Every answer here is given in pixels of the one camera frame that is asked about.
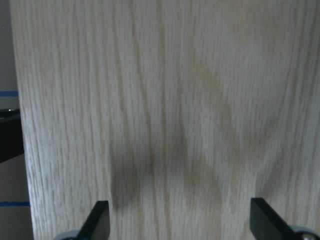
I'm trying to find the wooden drawer cabinet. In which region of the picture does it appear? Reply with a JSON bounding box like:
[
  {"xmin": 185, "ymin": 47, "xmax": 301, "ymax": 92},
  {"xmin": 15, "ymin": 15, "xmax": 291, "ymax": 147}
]
[{"xmin": 10, "ymin": 0, "xmax": 320, "ymax": 240}]

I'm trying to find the black drawer handle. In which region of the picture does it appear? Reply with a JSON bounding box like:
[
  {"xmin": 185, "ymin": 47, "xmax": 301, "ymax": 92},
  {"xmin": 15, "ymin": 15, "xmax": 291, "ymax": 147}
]
[{"xmin": 0, "ymin": 108, "xmax": 24, "ymax": 163}]

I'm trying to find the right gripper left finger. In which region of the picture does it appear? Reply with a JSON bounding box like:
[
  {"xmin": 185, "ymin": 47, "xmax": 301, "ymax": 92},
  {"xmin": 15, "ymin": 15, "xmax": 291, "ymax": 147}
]
[{"xmin": 75, "ymin": 200, "xmax": 111, "ymax": 240}]

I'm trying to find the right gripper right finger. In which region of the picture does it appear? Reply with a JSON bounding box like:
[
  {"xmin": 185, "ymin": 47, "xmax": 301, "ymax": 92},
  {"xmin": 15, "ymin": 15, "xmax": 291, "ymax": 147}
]
[{"xmin": 250, "ymin": 198, "xmax": 296, "ymax": 240}]

